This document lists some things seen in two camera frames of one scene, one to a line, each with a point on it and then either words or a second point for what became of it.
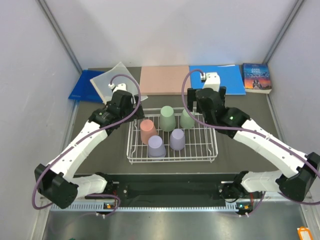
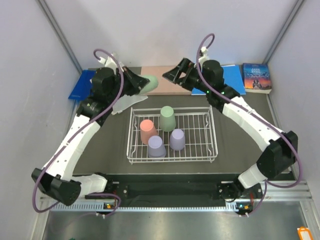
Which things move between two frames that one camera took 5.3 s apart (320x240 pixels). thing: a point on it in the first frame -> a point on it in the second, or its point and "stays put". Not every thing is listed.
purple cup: [156, 147] stays put
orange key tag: [304, 233] stays put
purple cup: [177, 139] stays put
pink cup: [147, 130] stays put
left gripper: [139, 115] -> [138, 81]
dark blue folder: [84, 89] stays put
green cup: [186, 121] -> [150, 86]
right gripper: [192, 98] -> [186, 67]
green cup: [167, 120] stays put
